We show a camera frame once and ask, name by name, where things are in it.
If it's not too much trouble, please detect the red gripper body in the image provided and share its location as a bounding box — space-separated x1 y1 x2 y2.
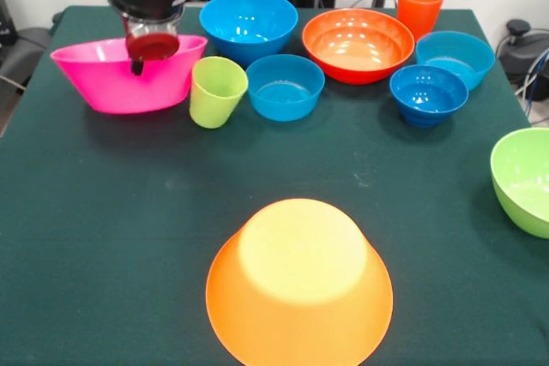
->
124 33 180 62

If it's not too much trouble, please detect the large pink bowl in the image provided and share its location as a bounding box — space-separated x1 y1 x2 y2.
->
50 34 209 116

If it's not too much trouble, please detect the large light orange bowl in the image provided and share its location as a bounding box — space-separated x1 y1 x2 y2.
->
204 197 395 366

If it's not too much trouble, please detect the light green cup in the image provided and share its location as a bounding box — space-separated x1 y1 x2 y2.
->
189 56 250 129

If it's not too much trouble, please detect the medium blue bowl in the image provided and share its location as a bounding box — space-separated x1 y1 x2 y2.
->
198 0 299 68

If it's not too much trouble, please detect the dark grey chair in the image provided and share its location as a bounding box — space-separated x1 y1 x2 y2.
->
0 26 55 84

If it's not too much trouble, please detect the small light blue bowl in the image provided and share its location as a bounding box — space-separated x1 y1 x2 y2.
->
414 30 497 92
245 53 326 123

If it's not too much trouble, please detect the dark green tablecloth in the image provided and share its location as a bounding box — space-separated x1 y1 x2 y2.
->
0 4 549 366

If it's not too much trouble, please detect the shallow red-orange bowl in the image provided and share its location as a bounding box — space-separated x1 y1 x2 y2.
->
301 8 416 86

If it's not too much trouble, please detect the red-orange cup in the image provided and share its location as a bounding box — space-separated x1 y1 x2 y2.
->
396 0 446 44

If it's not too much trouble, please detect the small dark blue bowl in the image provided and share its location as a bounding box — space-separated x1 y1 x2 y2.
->
389 64 469 129

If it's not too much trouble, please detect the light green bowl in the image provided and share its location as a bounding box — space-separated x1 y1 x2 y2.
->
490 127 549 240

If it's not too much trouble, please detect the tangle of floor cables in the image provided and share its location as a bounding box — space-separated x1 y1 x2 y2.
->
514 49 549 104

